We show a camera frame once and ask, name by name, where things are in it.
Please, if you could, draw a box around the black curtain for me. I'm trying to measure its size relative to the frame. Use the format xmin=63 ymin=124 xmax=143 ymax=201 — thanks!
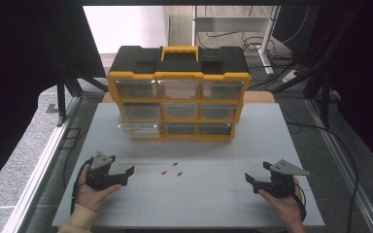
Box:
xmin=0 ymin=0 xmax=107 ymax=198
xmin=273 ymin=0 xmax=373 ymax=179

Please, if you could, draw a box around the long black floor cable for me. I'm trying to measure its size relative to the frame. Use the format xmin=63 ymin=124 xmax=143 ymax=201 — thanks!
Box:
xmin=280 ymin=106 xmax=359 ymax=233

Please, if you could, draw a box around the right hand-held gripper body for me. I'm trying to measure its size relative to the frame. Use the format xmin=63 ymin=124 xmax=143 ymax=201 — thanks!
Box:
xmin=253 ymin=159 xmax=311 ymax=199

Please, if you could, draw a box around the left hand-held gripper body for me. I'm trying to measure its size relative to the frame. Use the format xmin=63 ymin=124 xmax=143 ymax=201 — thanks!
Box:
xmin=85 ymin=150 xmax=122 ymax=191

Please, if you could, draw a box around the white power strip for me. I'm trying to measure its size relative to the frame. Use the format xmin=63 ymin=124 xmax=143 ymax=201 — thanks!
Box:
xmin=282 ymin=69 xmax=299 ymax=83

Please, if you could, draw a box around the person's left hand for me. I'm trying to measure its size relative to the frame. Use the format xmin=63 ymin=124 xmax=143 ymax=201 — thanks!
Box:
xmin=75 ymin=163 xmax=122 ymax=214

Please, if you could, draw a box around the yellow black drawer cabinet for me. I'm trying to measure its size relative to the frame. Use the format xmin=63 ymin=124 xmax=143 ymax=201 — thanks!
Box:
xmin=106 ymin=45 xmax=253 ymax=142

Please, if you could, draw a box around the set of clear cabinet drawers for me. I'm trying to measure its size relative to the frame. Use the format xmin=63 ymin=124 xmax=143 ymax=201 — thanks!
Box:
xmin=115 ymin=79 xmax=245 ymax=137

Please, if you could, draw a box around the person's right hand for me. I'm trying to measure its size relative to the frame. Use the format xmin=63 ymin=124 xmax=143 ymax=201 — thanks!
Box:
xmin=257 ymin=176 xmax=306 ymax=225

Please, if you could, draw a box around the black metal stand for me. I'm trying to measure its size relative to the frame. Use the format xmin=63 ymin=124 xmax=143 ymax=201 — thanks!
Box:
xmin=47 ymin=62 xmax=110 ymax=128
xmin=303 ymin=61 xmax=342 ymax=130

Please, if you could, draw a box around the aluminium rail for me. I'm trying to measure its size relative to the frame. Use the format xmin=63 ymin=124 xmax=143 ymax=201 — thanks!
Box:
xmin=2 ymin=96 xmax=83 ymax=233
xmin=305 ymin=96 xmax=373 ymax=233

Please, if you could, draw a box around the white desk frame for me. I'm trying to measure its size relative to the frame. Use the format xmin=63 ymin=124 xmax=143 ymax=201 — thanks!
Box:
xmin=192 ymin=5 xmax=282 ymax=77

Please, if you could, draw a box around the clear plastic drawer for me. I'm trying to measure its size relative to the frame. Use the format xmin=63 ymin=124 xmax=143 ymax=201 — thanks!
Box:
xmin=118 ymin=120 xmax=163 ymax=140

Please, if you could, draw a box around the tangle of black cables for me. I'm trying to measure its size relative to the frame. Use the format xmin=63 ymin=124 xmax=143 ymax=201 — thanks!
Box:
xmin=241 ymin=34 xmax=294 ymax=67

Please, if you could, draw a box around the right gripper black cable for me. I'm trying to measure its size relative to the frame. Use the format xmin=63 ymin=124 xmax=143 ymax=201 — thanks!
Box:
xmin=291 ymin=176 xmax=308 ymax=223

